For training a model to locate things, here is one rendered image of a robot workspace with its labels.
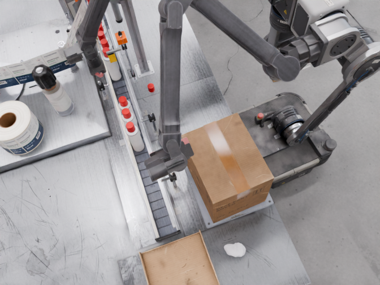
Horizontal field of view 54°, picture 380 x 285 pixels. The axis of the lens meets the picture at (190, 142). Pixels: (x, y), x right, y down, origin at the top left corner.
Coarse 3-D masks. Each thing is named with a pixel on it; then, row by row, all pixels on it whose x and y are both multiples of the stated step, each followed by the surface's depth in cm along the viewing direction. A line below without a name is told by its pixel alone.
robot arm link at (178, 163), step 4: (176, 156) 115; (180, 156) 115; (184, 156) 115; (164, 160) 117; (168, 160) 117; (172, 160) 114; (176, 160) 115; (180, 160) 115; (184, 160) 116; (168, 164) 114; (172, 164) 114; (176, 164) 114; (180, 164) 115; (184, 164) 115; (168, 168) 114; (172, 168) 115; (176, 168) 115; (180, 168) 115; (184, 168) 116
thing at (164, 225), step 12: (120, 72) 188; (120, 84) 184; (120, 96) 181; (132, 108) 178; (144, 144) 169; (144, 156) 166; (144, 168) 164; (144, 180) 161; (156, 180) 161; (156, 192) 158; (156, 204) 156; (156, 216) 154; (168, 216) 154; (168, 228) 151
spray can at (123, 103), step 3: (123, 96) 156; (120, 99) 156; (123, 99) 156; (126, 99) 156; (120, 102) 155; (123, 102) 155; (126, 102) 157; (129, 102) 160; (120, 105) 158; (123, 105) 157; (126, 105) 158; (129, 105) 159; (120, 108) 159; (123, 108) 159; (129, 108) 160; (132, 111) 164; (135, 117) 169
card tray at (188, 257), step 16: (176, 240) 153; (192, 240) 153; (144, 256) 151; (160, 256) 151; (176, 256) 151; (192, 256) 150; (208, 256) 148; (144, 272) 145; (160, 272) 148; (176, 272) 148; (192, 272) 148; (208, 272) 147
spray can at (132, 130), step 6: (126, 126) 150; (132, 126) 150; (126, 132) 154; (132, 132) 153; (138, 132) 155; (132, 138) 155; (138, 138) 157; (132, 144) 161; (138, 144) 161; (138, 150) 166
